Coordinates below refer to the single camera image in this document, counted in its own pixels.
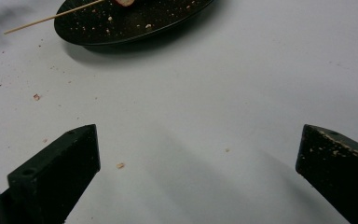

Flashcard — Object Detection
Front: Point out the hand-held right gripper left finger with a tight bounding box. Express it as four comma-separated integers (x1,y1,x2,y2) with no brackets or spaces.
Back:
0,123,102,224

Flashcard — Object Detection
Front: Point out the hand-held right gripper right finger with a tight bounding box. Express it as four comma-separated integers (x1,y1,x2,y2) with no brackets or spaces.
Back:
295,123,358,224

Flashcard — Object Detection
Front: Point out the thin wooden skewer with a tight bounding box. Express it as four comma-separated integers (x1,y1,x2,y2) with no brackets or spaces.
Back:
3,0,106,35

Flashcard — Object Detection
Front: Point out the red sausage slice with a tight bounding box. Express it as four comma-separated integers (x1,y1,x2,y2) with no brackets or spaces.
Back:
113,0,136,7

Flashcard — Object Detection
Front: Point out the black round plate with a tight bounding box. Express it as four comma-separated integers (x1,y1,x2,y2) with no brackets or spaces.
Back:
53,0,215,48

